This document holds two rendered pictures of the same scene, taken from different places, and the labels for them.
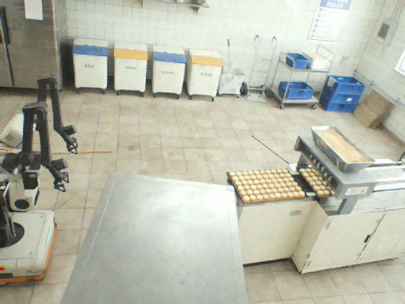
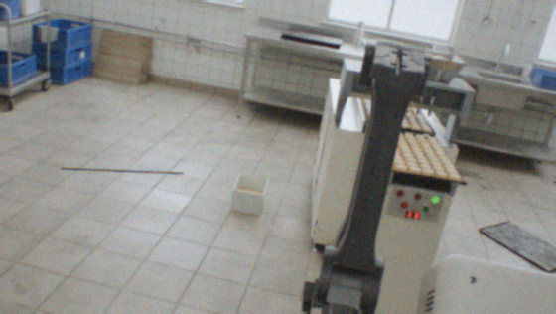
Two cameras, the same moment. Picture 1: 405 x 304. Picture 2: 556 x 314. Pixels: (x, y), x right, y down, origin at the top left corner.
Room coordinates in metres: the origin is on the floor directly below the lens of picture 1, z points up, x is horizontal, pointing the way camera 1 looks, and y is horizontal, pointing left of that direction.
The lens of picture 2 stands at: (1.97, 2.02, 1.75)
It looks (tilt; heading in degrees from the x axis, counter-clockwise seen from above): 22 degrees down; 292
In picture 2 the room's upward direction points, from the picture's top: 10 degrees clockwise
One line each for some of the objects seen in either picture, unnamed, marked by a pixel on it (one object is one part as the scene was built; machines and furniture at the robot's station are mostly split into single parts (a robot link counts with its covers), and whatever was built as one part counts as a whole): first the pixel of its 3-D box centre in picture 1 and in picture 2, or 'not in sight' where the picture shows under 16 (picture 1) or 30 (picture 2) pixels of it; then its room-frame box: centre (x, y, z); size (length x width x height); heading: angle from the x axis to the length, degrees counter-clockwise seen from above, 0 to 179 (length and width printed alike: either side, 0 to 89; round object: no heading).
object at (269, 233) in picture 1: (261, 222); (388, 228); (2.35, -0.65, 0.45); 0.70 x 0.34 x 0.90; 111
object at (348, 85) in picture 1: (344, 85); (63, 33); (6.52, -2.48, 0.50); 0.60 x 0.40 x 0.20; 108
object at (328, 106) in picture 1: (337, 103); (63, 69); (6.52, -2.48, 0.10); 0.60 x 0.40 x 0.20; 103
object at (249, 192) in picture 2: not in sight; (249, 194); (3.42, -1.19, 0.08); 0.30 x 0.22 x 0.16; 109
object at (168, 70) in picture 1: (167, 72); not in sight; (5.77, 0.89, 0.38); 0.64 x 0.54 x 0.77; 15
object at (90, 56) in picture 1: (91, 66); not in sight; (5.42, 2.14, 0.38); 0.64 x 0.54 x 0.77; 18
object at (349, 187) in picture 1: (327, 171); (400, 102); (2.53, -1.12, 1.01); 0.72 x 0.33 x 0.34; 21
